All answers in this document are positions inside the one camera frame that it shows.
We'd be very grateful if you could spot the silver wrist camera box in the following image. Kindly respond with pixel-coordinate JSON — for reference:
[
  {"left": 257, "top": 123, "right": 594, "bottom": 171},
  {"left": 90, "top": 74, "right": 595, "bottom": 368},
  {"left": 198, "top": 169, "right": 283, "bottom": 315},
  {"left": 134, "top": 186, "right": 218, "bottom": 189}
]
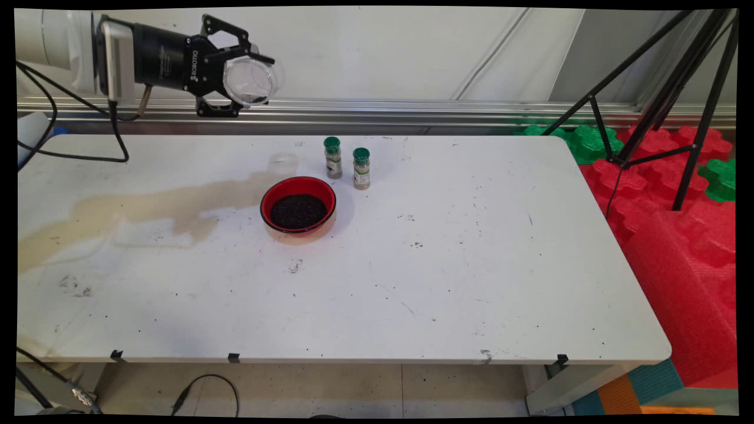
[{"left": 94, "top": 18, "right": 137, "bottom": 108}]

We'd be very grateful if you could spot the black floor cable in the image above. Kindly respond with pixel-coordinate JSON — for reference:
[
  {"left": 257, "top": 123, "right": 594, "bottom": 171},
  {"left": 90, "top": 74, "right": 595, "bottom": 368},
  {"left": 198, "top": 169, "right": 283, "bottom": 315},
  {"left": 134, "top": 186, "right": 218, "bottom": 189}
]
[{"left": 171, "top": 374, "right": 240, "bottom": 418}]

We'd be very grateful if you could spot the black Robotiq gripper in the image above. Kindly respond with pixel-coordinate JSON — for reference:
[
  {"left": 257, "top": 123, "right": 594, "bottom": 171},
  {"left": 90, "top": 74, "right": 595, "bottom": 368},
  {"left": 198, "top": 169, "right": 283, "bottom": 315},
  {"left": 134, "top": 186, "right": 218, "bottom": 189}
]
[{"left": 133, "top": 14, "right": 276, "bottom": 118}]

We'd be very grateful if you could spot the thin black tripod cable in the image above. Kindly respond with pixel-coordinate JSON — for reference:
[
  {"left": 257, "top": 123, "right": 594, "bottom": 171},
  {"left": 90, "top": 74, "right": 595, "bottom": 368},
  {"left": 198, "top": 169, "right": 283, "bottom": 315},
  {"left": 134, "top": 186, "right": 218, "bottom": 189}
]
[{"left": 606, "top": 166, "right": 626, "bottom": 220}]

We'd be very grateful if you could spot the aluminium rail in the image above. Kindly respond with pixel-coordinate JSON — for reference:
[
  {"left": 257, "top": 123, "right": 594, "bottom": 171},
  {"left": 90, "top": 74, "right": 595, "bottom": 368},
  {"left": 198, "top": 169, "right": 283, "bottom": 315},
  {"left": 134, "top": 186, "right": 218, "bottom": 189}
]
[{"left": 16, "top": 96, "right": 737, "bottom": 133}]

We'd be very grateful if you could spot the black camera cable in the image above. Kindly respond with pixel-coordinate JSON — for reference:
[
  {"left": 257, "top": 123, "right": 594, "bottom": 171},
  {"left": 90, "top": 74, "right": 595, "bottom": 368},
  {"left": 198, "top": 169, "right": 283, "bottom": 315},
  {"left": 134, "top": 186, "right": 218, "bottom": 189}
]
[{"left": 16, "top": 99, "right": 153, "bottom": 164}]

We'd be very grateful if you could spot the red bowl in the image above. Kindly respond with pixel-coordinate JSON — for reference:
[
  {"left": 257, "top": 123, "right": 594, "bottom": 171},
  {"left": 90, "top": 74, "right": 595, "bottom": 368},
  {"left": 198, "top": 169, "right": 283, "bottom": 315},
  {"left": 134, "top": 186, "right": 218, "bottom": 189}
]
[{"left": 260, "top": 175, "right": 338, "bottom": 236}]

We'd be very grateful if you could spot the green foam block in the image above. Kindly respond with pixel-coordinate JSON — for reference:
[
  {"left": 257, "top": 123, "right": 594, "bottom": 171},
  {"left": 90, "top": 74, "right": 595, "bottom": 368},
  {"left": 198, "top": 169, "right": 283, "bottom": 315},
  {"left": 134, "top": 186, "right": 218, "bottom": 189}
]
[
  {"left": 698, "top": 158, "right": 737, "bottom": 204},
  {"left": 515, "top": 124, "right": 624, "bottom": 165}
]

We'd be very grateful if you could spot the black tripod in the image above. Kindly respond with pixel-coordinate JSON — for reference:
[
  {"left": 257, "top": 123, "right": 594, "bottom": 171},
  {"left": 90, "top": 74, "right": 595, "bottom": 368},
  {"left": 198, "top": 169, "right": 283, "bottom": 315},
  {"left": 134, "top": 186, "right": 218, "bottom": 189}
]
[{"left": 539, "top": 8, "right": 740, "bottom": 213}]

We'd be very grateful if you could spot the teal orange foam mat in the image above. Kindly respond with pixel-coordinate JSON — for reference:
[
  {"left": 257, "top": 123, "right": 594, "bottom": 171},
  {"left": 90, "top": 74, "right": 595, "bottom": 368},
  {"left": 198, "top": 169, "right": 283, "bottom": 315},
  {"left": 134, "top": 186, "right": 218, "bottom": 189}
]
[{"left": 570, "top": 358, "right": 738, "bottom": 416}]

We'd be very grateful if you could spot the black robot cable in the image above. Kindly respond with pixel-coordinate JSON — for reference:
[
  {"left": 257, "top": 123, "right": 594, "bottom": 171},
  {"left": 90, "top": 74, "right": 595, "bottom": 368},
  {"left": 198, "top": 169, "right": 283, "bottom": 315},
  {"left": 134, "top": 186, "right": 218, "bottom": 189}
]
[{"left": 16, "top": 59, "right": 59, "bottom": 173}]

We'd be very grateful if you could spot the green-capped spice bottle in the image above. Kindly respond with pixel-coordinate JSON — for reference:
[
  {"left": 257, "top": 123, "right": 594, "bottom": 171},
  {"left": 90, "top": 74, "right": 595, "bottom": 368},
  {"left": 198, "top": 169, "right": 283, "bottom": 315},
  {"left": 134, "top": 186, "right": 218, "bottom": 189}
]
[
  {"left": 323, "top": 137, "right": 343, "bottom": 180},
  {"left": 352, "top": 147, "right": 372, "bottom": 190}
]

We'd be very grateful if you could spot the large red foam block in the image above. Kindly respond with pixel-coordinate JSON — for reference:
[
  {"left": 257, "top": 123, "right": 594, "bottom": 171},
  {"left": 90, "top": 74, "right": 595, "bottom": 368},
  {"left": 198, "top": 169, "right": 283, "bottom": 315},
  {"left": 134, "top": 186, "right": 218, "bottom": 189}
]
[{"left": 621, "top": 203, "right": 738, "bottom": 389}]

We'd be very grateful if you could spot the clear plastic jar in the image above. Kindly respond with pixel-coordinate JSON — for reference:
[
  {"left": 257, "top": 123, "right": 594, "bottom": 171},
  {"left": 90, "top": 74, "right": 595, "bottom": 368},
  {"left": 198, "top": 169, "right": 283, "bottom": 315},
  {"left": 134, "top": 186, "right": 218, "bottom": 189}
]
[{"left": 223, "top": 52, "right": 285, "bottom": 108}]

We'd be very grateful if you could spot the white wall conduit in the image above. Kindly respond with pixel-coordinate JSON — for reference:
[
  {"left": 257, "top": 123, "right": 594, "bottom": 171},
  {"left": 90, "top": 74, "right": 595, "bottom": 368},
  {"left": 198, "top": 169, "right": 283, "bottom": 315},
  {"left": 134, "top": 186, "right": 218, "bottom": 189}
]
[{"left": 452, "top": 8, "right": 532, "bottom": 102}]

